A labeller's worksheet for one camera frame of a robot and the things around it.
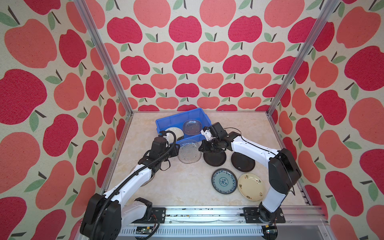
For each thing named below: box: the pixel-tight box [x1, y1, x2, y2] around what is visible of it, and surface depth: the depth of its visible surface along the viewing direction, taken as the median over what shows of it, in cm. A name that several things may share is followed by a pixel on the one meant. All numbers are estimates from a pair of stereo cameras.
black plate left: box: [203, 151, 227, 167], surface depth 95 cm
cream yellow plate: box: [237, 173, 266, 202], surface depth 86 cm
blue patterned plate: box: [211, 168, 238, 195], surface depth 87 cm
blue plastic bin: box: [155, 108, 212, 144], surface depth 113 cm
